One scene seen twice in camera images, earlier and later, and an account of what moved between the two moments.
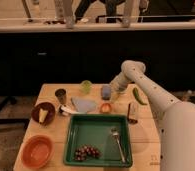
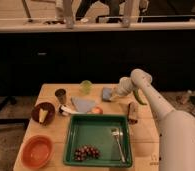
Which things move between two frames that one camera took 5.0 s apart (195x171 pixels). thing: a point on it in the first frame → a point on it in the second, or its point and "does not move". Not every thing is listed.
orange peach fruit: [106, 108] → [97, 110]
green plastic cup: [85, 86] does not move
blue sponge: [106, 92] does not move
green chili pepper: [135, 93] does not move
